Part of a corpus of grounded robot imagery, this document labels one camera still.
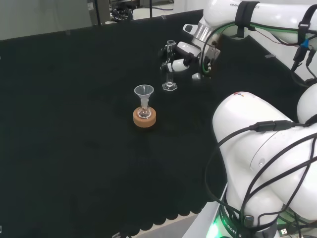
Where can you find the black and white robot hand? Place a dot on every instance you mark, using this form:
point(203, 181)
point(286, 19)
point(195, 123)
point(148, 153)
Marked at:
point(188, 50)

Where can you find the grey tape strip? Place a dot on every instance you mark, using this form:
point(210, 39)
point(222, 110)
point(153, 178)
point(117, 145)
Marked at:
point(269, 56)

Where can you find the clear plastic funnel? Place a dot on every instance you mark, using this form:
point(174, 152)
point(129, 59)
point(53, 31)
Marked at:
point(143, 90)

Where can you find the silver USB plug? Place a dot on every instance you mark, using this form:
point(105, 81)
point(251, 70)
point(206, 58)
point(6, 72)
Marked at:
point(283, 231)

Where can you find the clear graduated cylinder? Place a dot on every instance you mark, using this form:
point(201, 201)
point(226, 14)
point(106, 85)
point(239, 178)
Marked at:
point(170, 85)

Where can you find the round-bottom glass flask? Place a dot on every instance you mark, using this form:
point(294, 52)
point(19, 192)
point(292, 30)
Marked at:
point(144, 112)

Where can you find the grey cabinet panel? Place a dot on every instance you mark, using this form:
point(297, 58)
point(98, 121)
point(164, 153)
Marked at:
point(49, 15)

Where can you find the black bench cloth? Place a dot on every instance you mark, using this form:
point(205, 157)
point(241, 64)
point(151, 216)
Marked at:
point(74, 124)

